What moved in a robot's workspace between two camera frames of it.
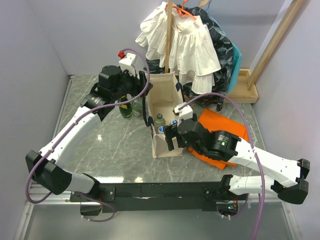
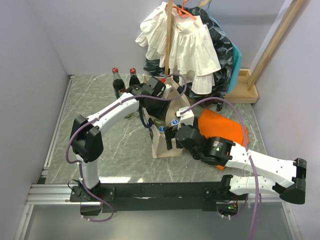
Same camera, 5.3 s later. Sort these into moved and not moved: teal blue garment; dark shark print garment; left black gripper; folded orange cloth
Moved: left black gripper
Not moved: folded orange cloth; dark shark print garment; teal blue garment
